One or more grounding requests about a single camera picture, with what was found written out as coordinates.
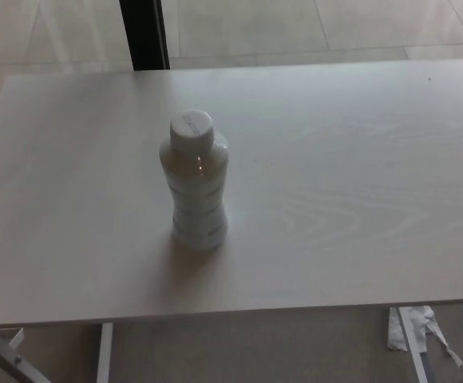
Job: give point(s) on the grey diagonal table brace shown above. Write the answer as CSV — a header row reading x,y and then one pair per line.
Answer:
x,y
4,359

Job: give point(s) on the crumpled white paper scrap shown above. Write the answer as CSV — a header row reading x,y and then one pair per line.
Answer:
x,y
395,331

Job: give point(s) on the white table leg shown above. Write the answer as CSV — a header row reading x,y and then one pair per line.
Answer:
x,y
415,351
104,355

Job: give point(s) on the white capped plastic bottle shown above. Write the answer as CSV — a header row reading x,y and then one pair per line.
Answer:
x,y
195,191

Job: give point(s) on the black vertical pillar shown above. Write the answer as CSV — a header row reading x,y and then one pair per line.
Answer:
x,y
143,36

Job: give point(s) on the white table bracket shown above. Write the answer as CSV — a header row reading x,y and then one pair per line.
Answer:
x,y
14,337

